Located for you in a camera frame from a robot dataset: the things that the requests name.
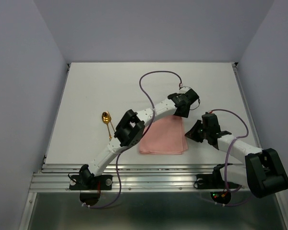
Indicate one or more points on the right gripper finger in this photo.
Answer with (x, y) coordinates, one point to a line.
(212, 140)
(196, 132)

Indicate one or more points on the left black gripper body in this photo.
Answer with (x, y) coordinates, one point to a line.
(185, 113)

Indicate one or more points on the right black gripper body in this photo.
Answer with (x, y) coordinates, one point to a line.
(205, 133)

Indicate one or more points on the pink satin napkin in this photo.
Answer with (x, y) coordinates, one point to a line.
(165, 136)

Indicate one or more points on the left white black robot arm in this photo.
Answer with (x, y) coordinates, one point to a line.
(130, 131)

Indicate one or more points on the gold spoon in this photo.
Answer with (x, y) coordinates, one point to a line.
(106, 120)

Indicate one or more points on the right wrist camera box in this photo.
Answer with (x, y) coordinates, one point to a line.
(210, 121)

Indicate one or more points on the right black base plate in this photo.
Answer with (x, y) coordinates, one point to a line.
(209, 181)

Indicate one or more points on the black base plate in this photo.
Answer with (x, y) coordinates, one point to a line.
(209, 181)
(103, 182)

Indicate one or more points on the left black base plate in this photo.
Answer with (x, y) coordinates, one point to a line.
(103, 182)

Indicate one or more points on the aluminium frame rail front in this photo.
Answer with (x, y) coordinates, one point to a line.
(134, 178)

